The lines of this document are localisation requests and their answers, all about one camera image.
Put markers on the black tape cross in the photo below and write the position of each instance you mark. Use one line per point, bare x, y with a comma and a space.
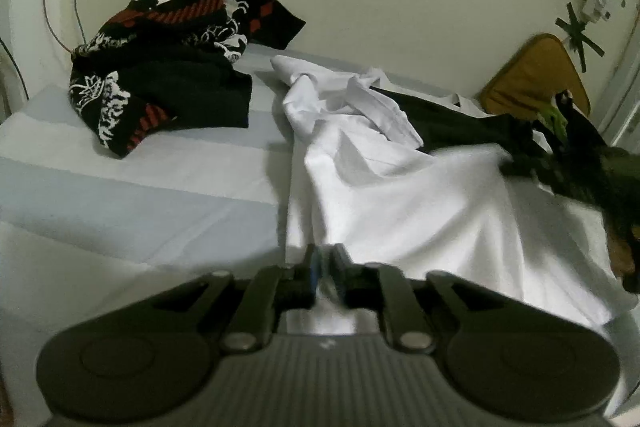
580, 38

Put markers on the white printed t-shirt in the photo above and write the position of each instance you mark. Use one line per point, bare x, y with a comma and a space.
400, 207

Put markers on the white framed frosted window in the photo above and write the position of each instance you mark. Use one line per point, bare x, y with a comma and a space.
625, 107

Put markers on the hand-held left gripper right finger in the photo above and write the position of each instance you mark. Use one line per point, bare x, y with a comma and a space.
341, 279

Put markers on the black pants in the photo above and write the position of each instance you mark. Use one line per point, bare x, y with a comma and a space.
450, 127

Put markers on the person's right forearm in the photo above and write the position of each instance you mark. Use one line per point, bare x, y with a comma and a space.
622, 254

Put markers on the black red patterned sweater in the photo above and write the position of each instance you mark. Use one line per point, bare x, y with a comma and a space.
165, 52

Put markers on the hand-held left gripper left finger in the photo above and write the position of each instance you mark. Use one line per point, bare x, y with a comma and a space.
300, 287

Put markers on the mustard yellow pillow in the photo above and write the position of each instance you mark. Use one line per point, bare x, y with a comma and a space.
530, 77

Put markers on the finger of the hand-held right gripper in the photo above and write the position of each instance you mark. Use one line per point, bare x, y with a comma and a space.
525, 169

